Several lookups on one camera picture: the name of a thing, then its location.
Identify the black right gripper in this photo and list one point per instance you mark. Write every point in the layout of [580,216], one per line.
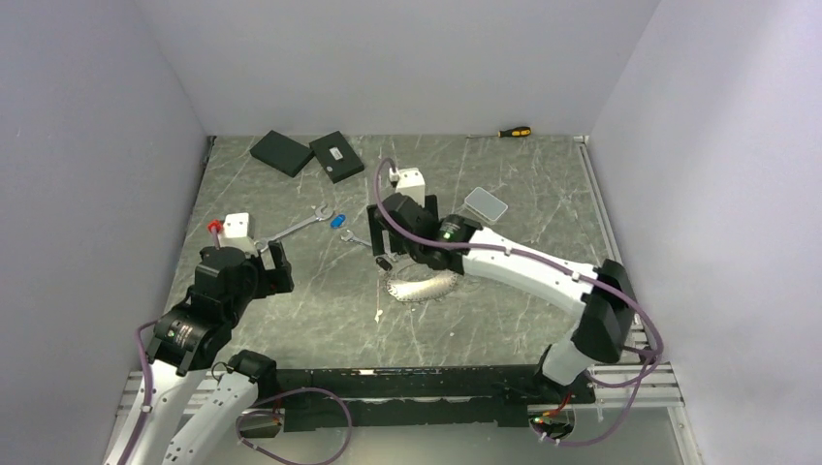
[377,237]

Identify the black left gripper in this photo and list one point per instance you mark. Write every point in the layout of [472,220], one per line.
[272,280]

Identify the black key fob with keys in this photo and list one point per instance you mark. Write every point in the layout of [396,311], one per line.
[384,263]

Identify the blue key tag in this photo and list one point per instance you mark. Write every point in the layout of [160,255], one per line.
[338,221]

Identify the metal arc keyring plate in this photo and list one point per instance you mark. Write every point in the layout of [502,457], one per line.
[437,286]

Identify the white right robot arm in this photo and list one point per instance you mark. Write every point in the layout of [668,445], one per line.
[600,297]

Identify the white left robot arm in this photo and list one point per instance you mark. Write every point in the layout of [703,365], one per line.
[183,349]

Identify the small silver wrench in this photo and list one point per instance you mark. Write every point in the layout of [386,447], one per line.
[349,236]

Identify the large silver wrench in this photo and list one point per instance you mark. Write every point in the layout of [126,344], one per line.
[321,213]

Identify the black box with label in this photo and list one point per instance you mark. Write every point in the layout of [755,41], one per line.
[337,157]

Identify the clear plastic box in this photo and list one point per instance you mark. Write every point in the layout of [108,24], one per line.
[485,205]

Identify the black flat box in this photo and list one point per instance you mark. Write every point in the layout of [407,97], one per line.
[282,153]

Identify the orange black screwdriver far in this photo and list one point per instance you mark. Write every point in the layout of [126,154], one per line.
[512,133]

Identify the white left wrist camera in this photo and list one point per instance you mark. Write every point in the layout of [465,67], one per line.
[235,230]

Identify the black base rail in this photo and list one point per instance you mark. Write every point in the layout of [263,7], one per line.
[505,395]

